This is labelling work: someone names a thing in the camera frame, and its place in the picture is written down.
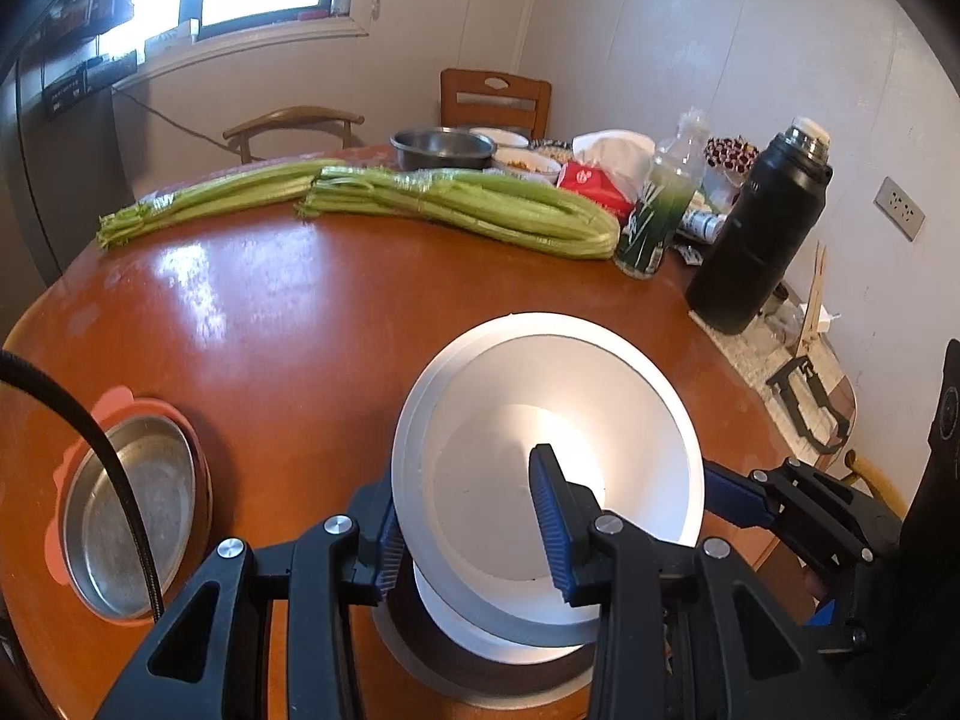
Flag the red paper bowl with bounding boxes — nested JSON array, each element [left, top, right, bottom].
[[391, 312, 704, 647], [413, 566, 586, 667]]

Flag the stainless steel bowl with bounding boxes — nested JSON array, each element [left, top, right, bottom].
[[371, 603, 594, 710]]

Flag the shallow round metal pan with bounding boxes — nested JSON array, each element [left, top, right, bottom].
[[62, 413, 209, 623]]

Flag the pink bear-shaped plate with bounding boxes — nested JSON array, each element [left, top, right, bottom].
[[44, 387, 213, 628]]

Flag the operator hand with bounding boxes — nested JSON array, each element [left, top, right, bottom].
[[802, 566, 830, 601]]

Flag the black clamp tool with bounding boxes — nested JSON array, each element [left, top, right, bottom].
[[764, 354, 853, 455]]

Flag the wooden chopsticks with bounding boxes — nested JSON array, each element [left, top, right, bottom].
[[796, 242, 827, 358]]

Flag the black thermos flask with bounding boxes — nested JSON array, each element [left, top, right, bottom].
[[685, 117, 833, 335]]

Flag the green label plastic bottle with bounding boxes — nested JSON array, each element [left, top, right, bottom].
[[613, 107, 709, 280]]

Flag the celery bunch right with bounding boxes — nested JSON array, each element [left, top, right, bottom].
[[295, 166, 620, 260]]

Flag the celery bunch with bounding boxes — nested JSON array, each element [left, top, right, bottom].
[[96, 160, 345, 249], [295, 166, 620, 260]]

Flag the celery bunch left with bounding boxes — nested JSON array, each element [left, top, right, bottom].
[[96, 160, 345, 249]]

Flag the far metal bowl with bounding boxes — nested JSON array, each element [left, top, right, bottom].
[[391, 127, 496, 171]]

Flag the red tissue pack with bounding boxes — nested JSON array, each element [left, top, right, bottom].
[[556, 128, 656, 223]]

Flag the white dish with food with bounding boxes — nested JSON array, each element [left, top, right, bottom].
[[470, 127, 562, 185]]

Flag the curved wooden armchair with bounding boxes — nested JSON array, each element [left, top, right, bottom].
[[221, 106, 366, 164]]

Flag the wooden slat-back chair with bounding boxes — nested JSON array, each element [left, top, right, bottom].
[[439, 68, 551, 140]]

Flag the black box on shelf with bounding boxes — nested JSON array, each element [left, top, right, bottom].
[[43, 50, 139, 119]]

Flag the black cable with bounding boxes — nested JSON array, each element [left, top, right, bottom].
[[0, 349, 166, 625]]

